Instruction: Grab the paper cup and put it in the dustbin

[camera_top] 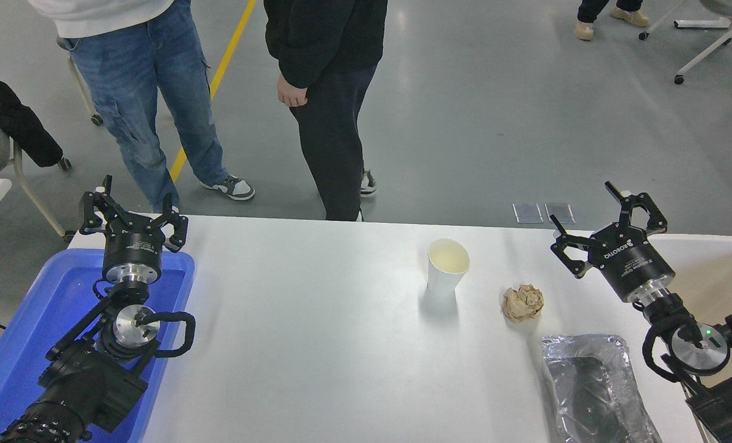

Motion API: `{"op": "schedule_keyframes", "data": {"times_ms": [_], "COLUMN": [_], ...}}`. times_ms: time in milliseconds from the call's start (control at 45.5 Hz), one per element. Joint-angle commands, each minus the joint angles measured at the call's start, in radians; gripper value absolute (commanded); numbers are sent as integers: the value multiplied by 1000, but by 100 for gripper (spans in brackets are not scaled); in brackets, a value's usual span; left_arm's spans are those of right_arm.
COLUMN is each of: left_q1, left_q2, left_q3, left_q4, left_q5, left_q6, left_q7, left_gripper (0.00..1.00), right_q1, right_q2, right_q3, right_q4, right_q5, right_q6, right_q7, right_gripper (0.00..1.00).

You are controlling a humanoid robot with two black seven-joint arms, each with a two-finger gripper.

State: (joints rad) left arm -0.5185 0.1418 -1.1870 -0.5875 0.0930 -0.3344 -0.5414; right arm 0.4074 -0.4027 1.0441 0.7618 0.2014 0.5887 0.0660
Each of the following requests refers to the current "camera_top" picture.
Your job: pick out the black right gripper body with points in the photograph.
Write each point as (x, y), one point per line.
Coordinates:
(633, 258)

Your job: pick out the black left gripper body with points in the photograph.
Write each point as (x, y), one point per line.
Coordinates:
(132, 246)

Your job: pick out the white paper cup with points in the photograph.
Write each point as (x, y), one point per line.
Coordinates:
(443, 280)

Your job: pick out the person's hand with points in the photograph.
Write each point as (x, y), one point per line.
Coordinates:
(293, 97)

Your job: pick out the silver floor plate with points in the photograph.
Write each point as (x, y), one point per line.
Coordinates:
(528, 213)
(560, 213)

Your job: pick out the crumpled tan paper ball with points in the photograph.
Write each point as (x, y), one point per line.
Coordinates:
(523, 303)

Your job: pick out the large pale bin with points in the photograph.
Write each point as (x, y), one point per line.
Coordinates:
(720, 277)

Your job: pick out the blue plastic tray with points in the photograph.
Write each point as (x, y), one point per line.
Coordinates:
(34, 320)

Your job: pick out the black jacket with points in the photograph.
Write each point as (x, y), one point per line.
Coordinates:
(15, 123)

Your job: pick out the silver foil tray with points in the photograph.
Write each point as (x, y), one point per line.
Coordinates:
(593, 394)

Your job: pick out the person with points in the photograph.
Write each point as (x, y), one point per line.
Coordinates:
(329, 123)
(584, 29)
(132, 74)

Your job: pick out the white wheeled chair base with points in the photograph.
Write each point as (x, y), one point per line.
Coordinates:
(704, 24)

